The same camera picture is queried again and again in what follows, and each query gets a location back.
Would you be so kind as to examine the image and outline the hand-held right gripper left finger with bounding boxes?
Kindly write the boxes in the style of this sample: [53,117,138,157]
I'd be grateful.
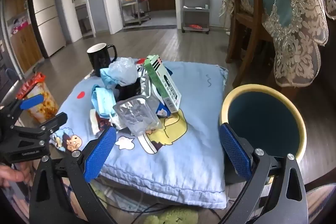
[28,126,117,224]

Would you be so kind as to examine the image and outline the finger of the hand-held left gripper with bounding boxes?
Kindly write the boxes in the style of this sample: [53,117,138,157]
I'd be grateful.
[0,94,45,121]
[10,112,68,136]

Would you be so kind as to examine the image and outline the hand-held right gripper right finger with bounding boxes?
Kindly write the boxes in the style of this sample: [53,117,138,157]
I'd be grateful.
[219,123,308,224]

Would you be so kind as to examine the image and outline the blue face mask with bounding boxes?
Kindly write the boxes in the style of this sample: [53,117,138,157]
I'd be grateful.
[100,68,118,89]
[91,84,118,119]

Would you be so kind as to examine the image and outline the silver blister pack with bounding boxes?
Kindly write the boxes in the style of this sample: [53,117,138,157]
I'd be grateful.
[113,97,163,136]

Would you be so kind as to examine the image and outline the black cup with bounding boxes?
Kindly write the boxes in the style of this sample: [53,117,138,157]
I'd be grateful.
[115,80,142,102]

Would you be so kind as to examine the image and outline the silver foil pack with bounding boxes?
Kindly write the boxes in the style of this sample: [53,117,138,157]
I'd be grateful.
[136,64,160,109]

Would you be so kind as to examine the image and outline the clear plastic bag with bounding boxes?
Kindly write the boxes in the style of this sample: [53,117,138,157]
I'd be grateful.
[108,57,139,86]

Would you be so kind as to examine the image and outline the green medicine box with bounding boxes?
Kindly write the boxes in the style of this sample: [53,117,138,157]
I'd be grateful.
[143,55,182,113]

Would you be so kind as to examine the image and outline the person's left hand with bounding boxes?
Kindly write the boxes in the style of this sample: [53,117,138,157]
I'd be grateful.
[0,162,34,189]

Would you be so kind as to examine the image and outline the orange snack bag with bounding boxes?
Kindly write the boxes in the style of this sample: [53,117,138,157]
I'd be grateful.
[16,72,59,122]

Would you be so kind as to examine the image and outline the white paper scrap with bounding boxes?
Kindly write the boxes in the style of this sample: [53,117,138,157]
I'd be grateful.
[90,109,101,135]

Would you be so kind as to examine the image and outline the blue cartoon blanket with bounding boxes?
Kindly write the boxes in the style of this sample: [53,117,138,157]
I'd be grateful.
[50,57,229,210]

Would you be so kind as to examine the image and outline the blue packet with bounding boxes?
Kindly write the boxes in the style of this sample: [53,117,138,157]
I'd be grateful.
[156,103,172,117]

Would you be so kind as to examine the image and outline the black mug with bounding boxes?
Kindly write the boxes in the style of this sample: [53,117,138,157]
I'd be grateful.
[87,43,118,77]

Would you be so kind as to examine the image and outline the green plush cloth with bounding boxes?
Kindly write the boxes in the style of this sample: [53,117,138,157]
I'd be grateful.
[152,207,210,224]

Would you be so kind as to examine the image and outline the white refrigerator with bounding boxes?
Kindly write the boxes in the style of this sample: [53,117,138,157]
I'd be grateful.
[28,0,67,58]

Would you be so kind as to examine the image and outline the wooden chair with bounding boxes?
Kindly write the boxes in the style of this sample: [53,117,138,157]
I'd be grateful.
[224,0,279,88]

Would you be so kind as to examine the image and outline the grey storage trolley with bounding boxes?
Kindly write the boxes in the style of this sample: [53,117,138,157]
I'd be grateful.
[180,0,210,35]

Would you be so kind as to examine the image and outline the teal lace tablecloth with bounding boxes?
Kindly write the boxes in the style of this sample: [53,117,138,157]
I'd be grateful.
[220,0,336,88]

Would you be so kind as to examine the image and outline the wooden wall cabinet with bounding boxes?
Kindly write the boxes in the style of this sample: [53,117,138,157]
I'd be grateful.
[5,0,50,75]

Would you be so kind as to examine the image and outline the pink wall sticker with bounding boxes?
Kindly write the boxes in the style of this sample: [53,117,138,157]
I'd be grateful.
[8,17,29,34]

